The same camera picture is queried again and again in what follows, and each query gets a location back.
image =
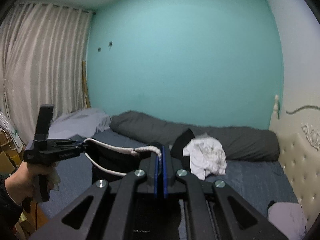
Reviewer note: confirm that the white garment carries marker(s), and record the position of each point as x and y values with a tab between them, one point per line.
206	156

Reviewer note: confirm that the cream tufted headboard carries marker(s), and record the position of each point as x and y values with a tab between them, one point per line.
297	131

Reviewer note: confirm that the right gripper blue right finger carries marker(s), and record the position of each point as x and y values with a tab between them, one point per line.
213	210

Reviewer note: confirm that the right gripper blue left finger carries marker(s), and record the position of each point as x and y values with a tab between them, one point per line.
104	210

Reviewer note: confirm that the black sweater white trim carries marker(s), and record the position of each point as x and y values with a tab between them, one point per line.
112	163

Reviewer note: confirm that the beige striped curtain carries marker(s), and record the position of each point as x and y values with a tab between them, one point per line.
43	46

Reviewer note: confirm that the black garment in pile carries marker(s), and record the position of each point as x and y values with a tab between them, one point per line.
177	149

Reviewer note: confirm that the dark grey long pillow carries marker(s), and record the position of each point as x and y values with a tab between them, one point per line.
239	143

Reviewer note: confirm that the light grey duvet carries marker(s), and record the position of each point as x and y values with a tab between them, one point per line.
85	123

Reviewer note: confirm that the person's left hand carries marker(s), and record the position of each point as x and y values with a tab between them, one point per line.
20	184

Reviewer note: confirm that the person's left forearm black sleeve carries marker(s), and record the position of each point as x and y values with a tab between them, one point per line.
10	213

